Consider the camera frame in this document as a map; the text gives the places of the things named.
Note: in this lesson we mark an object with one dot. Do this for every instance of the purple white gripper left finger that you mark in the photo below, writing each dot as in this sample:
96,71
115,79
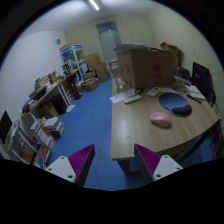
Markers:
74,168

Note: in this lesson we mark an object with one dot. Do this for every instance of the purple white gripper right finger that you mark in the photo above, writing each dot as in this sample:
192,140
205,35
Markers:
153,166

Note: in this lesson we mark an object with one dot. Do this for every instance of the pink computer mouse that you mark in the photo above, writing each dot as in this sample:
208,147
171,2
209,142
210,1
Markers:
161,119

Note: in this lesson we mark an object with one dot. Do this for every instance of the blue mouse pad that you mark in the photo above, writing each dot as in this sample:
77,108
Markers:
176,104

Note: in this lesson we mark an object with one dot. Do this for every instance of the wooden table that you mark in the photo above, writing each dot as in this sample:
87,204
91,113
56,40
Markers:
131,125

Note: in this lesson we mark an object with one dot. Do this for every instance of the white shelf unit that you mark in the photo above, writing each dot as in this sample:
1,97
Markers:
29,150

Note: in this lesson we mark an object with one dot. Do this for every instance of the wooden desk left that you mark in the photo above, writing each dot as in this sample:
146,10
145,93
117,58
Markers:
33,113

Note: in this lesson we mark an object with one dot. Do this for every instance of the small white remote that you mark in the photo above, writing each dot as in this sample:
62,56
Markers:
153,92

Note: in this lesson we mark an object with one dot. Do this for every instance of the white paper sheet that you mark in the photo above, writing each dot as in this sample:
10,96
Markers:
121,96

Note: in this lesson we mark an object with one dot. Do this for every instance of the black monitor left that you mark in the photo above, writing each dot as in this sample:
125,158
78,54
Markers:
5,125

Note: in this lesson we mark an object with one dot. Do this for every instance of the black monitor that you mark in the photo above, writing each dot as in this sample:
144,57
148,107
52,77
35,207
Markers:
201,78
5,125

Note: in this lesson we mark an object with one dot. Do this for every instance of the cardboard box on floor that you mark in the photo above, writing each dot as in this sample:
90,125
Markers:
90,85

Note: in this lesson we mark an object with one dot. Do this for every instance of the open notebook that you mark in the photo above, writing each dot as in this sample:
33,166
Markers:
194,92

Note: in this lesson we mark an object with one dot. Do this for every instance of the large cardboard box on table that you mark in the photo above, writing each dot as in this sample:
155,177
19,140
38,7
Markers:
147,68

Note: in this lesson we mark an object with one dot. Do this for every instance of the black monitor right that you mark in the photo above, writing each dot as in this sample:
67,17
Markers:
201,78

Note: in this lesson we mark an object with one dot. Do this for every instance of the stacked cardboard boxes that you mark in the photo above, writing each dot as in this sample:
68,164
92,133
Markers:
93,62

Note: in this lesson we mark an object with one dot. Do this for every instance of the clear water jug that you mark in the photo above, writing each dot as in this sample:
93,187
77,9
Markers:
118,74

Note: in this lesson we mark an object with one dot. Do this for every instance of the blue white display cabinet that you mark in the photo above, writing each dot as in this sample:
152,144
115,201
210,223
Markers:
73,54

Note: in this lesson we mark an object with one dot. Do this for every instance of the cardboard box back right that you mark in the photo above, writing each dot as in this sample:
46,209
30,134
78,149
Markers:
173,49

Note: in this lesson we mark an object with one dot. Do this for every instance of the grey door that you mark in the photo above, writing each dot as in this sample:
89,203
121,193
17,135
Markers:
109,38

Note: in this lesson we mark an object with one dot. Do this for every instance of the ceiling light tube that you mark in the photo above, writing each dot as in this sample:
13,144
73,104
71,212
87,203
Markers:
94,4

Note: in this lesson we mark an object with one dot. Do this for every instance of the round wall clock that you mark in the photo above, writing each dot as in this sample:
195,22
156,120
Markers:
58,41

